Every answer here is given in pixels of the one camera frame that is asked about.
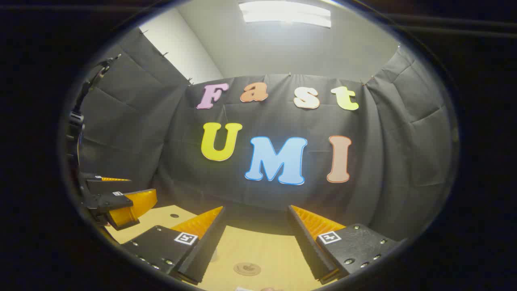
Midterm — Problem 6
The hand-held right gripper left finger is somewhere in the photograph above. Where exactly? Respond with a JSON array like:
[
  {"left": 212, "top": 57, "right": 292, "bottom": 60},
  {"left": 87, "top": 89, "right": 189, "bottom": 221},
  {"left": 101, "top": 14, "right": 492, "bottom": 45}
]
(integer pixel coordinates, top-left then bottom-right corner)
[{"left": 121, "top": 205, "right": 226, "bottom": 285}]

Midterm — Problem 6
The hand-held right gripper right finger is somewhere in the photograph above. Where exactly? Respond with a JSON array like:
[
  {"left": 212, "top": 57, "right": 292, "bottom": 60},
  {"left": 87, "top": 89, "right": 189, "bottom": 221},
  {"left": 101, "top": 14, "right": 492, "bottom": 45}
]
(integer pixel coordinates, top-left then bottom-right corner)
[{"left": 288, "top": 205, "right": 407, "bottom": 285}]

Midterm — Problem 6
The round brown coaster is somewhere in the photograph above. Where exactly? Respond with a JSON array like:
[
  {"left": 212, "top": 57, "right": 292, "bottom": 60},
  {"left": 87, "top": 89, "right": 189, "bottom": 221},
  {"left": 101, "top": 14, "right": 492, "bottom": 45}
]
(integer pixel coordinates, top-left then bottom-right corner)
[{"left": 233, "top": 262, "right": 262, "bottom": 277}]

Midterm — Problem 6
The wooden desktop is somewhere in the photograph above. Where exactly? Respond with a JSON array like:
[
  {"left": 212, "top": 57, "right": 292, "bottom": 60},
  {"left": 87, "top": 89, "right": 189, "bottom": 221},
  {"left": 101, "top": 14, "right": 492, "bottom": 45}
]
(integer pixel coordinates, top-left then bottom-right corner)
[{"left": 104, "top": 204, "right": 324, "bottom": 291}]

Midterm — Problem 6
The black backdrop cloth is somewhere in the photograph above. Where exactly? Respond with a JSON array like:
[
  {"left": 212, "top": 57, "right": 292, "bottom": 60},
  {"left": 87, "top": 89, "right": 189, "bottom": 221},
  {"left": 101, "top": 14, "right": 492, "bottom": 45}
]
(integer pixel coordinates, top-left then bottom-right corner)
[{"left": 68, "top": 26, "right": 456, "bottom": 244}]

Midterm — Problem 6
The ceiling light panel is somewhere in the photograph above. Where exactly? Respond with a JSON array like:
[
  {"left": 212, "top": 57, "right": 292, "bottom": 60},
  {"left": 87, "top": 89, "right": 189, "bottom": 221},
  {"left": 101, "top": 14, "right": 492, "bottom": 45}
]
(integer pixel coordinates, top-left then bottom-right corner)
[{"left": 238, "top": 0, "right": 332, "bottom": 28}]

